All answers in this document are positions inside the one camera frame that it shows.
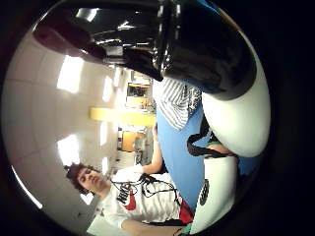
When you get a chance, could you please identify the black glossy bottle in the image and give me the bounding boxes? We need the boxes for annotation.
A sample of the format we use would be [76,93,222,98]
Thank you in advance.
[73,0,258,101]

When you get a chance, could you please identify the yellow ceiling beam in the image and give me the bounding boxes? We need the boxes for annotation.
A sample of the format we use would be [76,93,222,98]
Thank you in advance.
[89,106,157,128]

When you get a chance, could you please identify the striped grey white cloth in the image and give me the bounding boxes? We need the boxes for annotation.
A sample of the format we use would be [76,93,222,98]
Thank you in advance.
[153,77,203,131]

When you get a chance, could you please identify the row of ceiling light panels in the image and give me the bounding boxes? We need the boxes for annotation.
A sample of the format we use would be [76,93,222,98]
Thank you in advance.
[56,54,123,206]

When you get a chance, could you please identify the wooden cabinet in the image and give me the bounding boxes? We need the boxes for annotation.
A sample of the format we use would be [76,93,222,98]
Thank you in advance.
[117,129,147,153]

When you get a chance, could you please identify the white rounded container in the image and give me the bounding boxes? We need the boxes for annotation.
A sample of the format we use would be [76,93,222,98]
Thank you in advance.
[201,48,272,158]

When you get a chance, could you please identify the the person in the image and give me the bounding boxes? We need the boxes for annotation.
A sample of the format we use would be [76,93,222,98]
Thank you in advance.
[63,122,198,236]

